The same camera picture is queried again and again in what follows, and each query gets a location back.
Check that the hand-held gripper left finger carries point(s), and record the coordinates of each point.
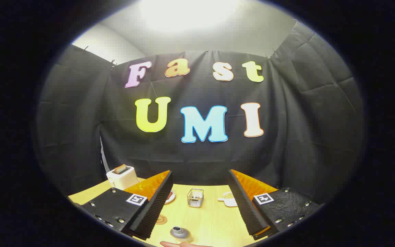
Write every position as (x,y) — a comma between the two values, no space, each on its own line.
(156,202)

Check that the small white plate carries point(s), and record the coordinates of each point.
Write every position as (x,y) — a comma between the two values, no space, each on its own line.
(171,197)

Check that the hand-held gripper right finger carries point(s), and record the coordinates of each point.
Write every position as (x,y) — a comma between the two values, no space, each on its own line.
(243,202)

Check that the round cork coaster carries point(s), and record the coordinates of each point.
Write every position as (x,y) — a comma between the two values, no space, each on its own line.
(161,219)

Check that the silver metal bottle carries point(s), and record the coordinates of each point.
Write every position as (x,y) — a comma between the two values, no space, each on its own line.
(180,233)

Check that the toasted bread slice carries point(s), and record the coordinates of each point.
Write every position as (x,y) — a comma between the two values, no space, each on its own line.
(120,168)

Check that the white toaster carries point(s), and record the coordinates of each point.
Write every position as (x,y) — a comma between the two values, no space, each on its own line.
(123,180)

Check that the light wooden table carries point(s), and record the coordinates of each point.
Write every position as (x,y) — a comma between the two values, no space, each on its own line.
(211,223)

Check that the black backdrop cloth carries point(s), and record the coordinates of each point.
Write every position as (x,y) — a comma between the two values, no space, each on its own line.
(297,137)

